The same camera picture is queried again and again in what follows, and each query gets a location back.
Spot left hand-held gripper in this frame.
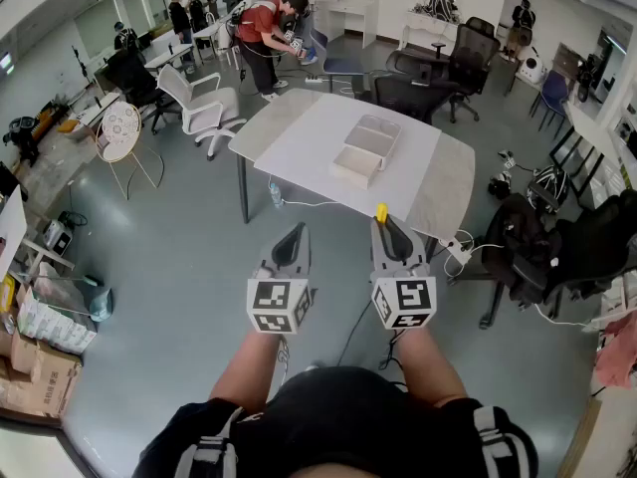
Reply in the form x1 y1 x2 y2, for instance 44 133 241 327
246 221 319 336

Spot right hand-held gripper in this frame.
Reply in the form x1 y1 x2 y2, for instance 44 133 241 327
370 218 438 331

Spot white rectangular tray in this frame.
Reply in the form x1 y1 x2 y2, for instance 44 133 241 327
327 114 402 189

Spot person's right forearm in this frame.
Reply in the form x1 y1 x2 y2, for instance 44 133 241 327
392 325 470 408

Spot person's left forearm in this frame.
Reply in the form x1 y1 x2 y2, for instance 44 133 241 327
208 329 291 413

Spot brown cardboard box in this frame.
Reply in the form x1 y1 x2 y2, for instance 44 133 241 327
0 330 84 420

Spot grey stone-top table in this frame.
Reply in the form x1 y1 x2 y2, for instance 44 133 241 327
227 87 478 242

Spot black chair with dark clothes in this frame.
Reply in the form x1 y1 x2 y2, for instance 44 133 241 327
478 188 637 331

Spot black and white helmet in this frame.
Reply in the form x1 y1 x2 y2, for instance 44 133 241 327
526 164 570 214

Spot person's black shirt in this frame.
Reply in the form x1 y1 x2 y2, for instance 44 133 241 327
132 364 539 478

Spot white mesh office chair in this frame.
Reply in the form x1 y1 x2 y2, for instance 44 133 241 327
155 63 248 162

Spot blue seat chair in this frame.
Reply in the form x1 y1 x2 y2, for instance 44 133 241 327
310 27 370 95

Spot teal dustpan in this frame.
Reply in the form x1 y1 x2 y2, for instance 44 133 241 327
81 275 115 324

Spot black metal rack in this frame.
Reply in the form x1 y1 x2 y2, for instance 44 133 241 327
548 123 606 204

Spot round white side table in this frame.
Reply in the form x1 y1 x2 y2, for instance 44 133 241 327
94 101 166 201

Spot tall black mesh office chair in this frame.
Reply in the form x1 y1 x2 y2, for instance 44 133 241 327
431 16 502 124

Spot blue fabric chair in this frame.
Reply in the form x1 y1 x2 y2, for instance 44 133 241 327
529 69 571 133

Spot white round pet carrier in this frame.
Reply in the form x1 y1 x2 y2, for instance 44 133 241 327
517 46 549 86

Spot white vanity table with mirror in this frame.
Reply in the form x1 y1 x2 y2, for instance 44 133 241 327
397 0 465 52

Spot white desk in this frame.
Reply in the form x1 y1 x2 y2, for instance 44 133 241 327
142 42 196 77

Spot pink cloth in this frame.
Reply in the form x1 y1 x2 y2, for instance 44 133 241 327
593 310 637 390

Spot white shelf cabinet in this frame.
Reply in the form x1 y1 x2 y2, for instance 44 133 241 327
315 0 383 50

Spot white and green cartons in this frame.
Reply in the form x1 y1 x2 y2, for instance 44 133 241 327
16 285 99 356

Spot white floor cable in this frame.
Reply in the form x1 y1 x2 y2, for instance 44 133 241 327
268 173 345 209

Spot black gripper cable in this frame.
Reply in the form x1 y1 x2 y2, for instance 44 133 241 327
336 298 375 368

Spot grey right shoulder strap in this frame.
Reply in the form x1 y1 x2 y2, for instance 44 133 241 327
472 404 525 478

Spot grey shoulder strap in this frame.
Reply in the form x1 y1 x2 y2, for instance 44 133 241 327
173 433 236 478
472 404 525 478

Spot grey left shoulder strap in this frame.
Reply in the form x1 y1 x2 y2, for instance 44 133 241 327
173 433 236 478

